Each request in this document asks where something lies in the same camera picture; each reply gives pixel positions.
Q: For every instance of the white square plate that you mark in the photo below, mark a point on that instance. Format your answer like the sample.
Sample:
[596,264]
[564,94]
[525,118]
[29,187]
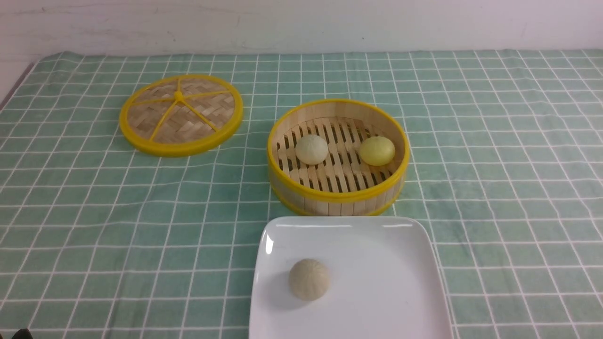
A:
[384,281]

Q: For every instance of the beige steamed bun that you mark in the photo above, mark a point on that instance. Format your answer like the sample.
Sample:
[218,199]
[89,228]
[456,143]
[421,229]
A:
[309,280]

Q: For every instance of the green checkered tablecloth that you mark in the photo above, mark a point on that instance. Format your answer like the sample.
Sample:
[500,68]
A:
[101,241]

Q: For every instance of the yellow bamboo steamer basket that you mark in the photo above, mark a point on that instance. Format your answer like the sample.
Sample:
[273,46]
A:
[342,184]

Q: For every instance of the yellow bamboo steamer lid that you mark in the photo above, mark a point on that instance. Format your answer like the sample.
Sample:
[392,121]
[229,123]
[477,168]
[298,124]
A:
[182,115]

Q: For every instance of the yellow steamed bun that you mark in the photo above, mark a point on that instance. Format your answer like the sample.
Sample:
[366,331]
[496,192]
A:
[377,151]

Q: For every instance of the white steamed bun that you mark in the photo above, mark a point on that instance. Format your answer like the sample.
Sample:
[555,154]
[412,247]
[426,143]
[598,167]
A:
[311,149]

